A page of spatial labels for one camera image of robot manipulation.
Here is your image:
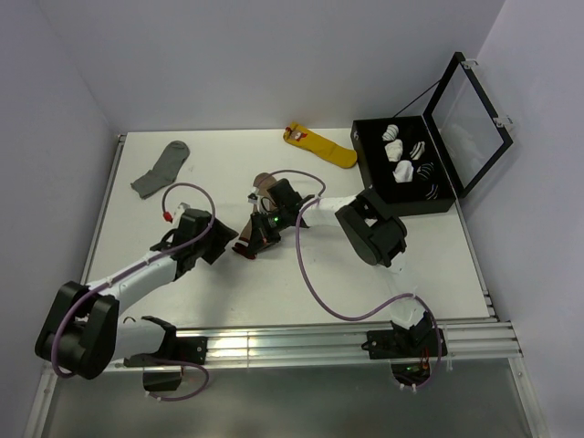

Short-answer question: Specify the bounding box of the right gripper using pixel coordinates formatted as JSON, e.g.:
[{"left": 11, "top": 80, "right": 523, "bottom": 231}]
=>
[{"left": 247, "top": 207, "right": 291, "bottom": 256}]

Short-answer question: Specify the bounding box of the tan sock with red cuff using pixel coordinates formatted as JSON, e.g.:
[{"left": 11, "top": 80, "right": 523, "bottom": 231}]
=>
[{"left": 232, "top": 172, "right": 276, "bottom": 259}]

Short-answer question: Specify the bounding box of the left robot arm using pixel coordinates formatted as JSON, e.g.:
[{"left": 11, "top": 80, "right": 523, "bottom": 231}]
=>
[{"left": 34, "top": 208, "right": 238, "bottom": 380}]

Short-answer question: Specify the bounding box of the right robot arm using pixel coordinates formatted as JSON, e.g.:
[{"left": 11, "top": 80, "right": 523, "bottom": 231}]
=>
[{"left": 233, "top": 175, "right": 436, "bottom": 356}]

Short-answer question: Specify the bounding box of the grey sock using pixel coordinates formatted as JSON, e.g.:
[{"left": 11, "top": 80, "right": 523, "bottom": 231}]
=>
[{"left": 130, "top": 141, "right": 190, "bottom": 200}]

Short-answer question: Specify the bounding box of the yellow sock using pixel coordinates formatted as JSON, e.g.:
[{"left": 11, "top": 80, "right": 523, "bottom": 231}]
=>
[{"left": 283, "top": 122, "right": 358, "bottom": 169}]

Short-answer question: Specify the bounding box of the white rolled sock front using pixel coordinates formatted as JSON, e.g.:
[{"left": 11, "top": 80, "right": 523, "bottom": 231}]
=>
[{"left": 392, "top": 161, "right": 414, "bottom": 183}]

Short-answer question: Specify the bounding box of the black display box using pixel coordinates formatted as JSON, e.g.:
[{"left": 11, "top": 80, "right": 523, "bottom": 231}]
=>
[{"left": 351, "top": 116, "right": 455, "bottom": 216}]

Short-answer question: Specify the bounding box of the white striped rolled sock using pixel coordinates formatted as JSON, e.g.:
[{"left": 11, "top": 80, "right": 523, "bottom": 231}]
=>
[{"left": 381, "top": 124, "right": 399, "bottom": 142}]

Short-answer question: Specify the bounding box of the black striped rolled sock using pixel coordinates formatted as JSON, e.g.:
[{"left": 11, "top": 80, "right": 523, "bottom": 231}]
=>
[{"left": 416, "top": 162, "right": 434, "bottom": 182}]

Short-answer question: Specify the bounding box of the dark striped rolled sock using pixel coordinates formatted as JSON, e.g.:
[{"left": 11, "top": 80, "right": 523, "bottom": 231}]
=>
[{"left": 424, "top": 183, "right": 440, "bottom": 200}]

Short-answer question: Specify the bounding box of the black white rolled sock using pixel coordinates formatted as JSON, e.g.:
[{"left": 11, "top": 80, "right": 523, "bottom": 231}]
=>
[{"left": 410, "top": 141, "right": 425, "bottom": 161}]

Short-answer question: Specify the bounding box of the glass box lid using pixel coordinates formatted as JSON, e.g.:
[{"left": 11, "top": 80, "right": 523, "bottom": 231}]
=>
[{"left": 422, "top": 52, "right": 513, "bottom": 198}]

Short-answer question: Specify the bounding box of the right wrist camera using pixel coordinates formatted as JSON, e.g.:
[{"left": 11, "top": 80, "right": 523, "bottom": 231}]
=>
[{"left": 247, "top": 187, "right": 265, "bottom": 212}]

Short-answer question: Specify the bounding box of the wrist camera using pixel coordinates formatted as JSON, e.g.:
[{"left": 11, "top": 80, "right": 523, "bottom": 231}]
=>
[
  {"left": 162, "top": 203, "right": 191, "bottom": 226},
  {"left": 247, "top": 187, "right": 265, "bottom": 212}
]

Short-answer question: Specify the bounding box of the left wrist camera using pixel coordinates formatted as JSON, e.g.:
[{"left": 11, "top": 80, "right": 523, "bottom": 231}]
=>
[{"left": 162, "top": 203, "right": 191, "bottom": 226}]

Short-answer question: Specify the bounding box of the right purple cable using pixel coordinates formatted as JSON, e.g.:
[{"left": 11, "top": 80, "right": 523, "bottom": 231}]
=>
[{"left": 262, "top": 169, "right": 443, "bottom": 393}]

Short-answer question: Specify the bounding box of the purple cable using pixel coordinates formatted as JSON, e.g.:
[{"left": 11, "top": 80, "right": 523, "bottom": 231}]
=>
[
  {"left": 49, "top": 182, "right": 218, "bottom": 402},
  {"left": 262, "top": 169, "right": 443, "bottom": 393}
]

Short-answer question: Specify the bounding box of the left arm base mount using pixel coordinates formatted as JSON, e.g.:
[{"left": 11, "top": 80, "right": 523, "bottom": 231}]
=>
[{"left": 122, "top": 336, "right": 209, "bottom": 393}]

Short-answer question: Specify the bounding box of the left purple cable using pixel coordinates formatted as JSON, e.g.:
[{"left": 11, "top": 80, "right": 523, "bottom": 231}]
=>
[{"left": 49, "top": 182, "right": 218, "bottom": 402}]

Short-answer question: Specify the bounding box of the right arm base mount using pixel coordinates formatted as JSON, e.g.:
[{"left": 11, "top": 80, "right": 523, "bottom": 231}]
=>
[{"left": 360, "top": 326, "right": 448, "bottom": 362}]

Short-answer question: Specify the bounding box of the aluminium frame rail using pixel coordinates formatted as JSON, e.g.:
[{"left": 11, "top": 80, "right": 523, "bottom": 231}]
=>
[{"left": 43, "top": 318, "right": 524, "bottom": 375}]

